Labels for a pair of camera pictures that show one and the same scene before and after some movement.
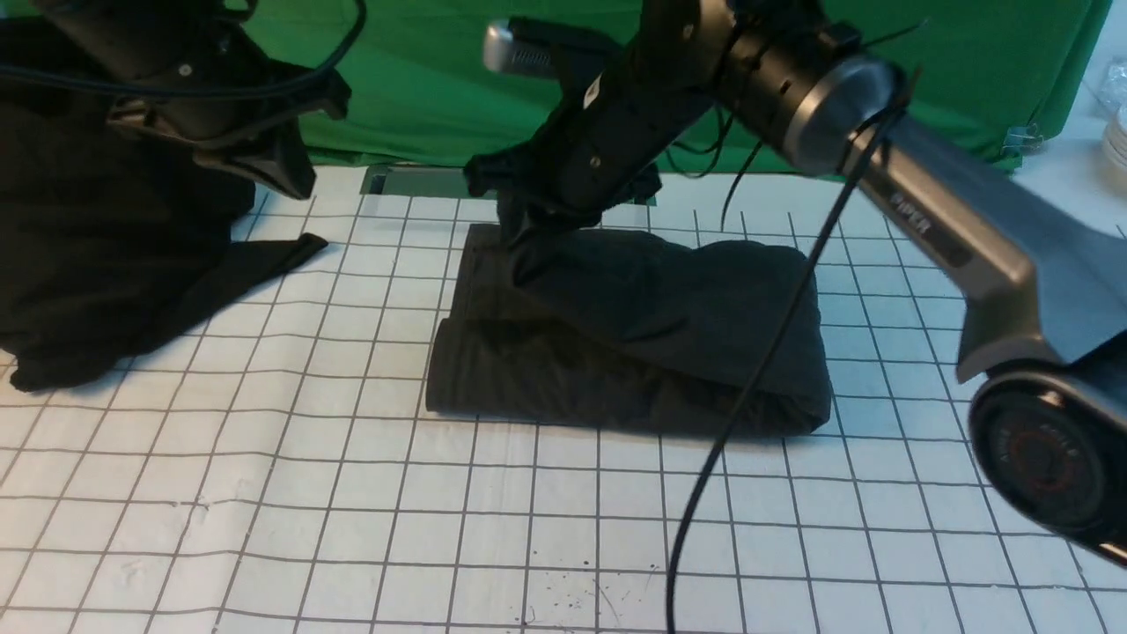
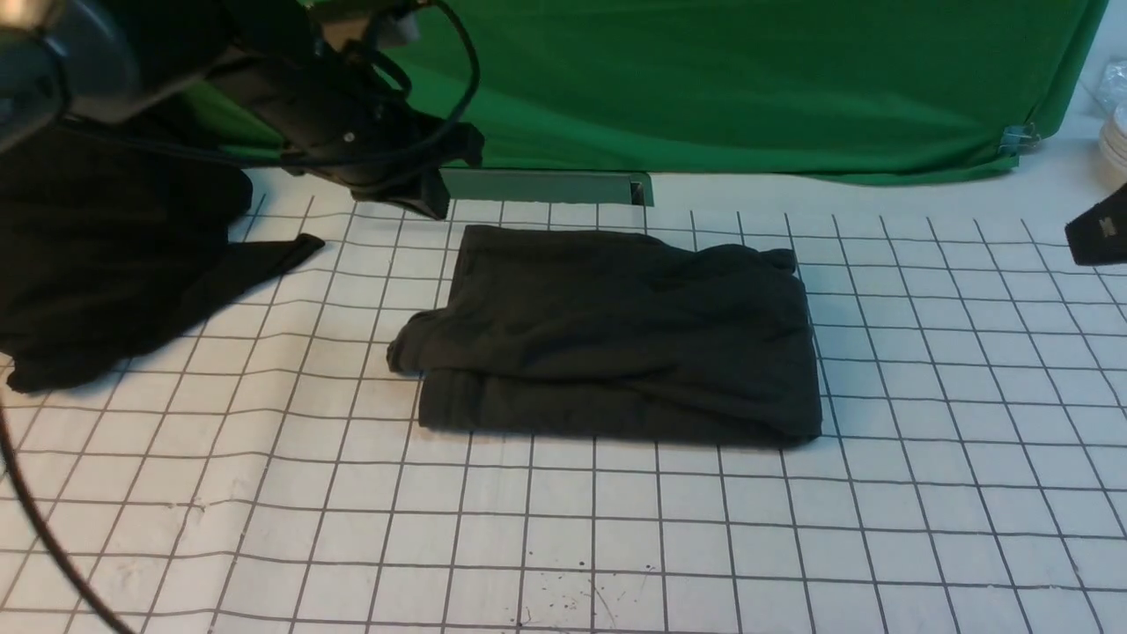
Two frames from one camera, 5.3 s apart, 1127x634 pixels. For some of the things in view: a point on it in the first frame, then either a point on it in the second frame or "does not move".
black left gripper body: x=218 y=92 to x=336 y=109
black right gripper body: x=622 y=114 to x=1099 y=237
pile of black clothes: x=112 y=239 does not move
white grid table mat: x=273 y=469 does not move
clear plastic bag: x=1111 y=96 does not move
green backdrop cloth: x=975 y=76 does not move
